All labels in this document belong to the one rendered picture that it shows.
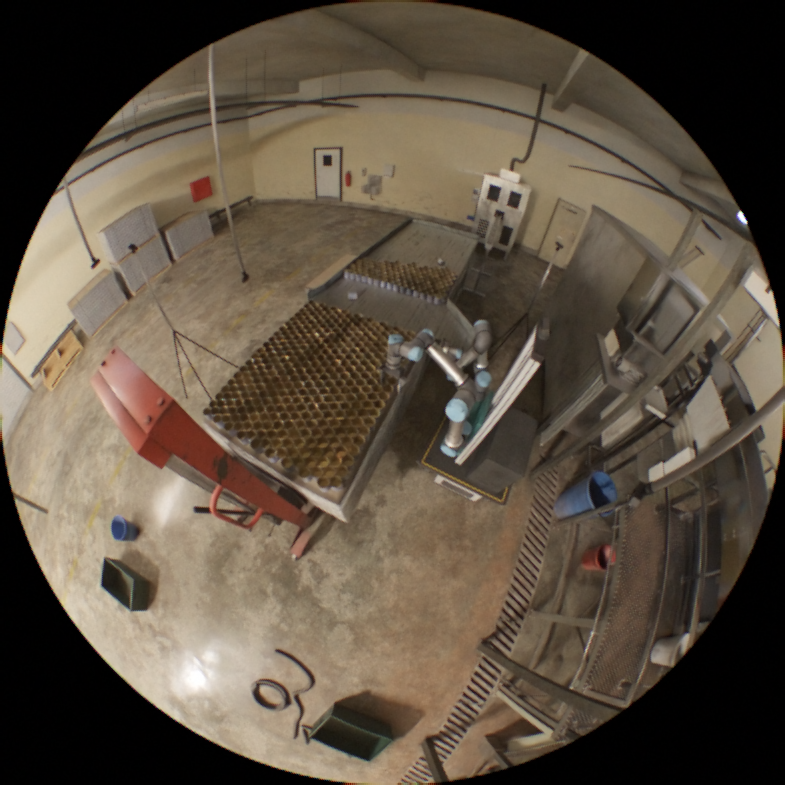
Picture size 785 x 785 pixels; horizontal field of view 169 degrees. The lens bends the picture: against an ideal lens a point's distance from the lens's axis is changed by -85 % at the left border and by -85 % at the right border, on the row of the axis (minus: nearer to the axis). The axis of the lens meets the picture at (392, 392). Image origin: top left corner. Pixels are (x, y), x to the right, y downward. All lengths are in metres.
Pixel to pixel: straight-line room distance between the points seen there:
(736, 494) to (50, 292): 11.13
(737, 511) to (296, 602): 3.17
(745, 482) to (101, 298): 9.52
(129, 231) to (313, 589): 8.06
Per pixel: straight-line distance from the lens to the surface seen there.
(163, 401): 0.81
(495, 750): 3.47
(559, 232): 7.99
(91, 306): 7.95
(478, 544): 2.76
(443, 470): 2.44
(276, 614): 2.79
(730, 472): 1.89
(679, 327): 2.23
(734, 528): 1.81
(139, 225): 8.16
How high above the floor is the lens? 2.57
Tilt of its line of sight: 55 degrees down
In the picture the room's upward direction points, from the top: 8 degrees clockwise
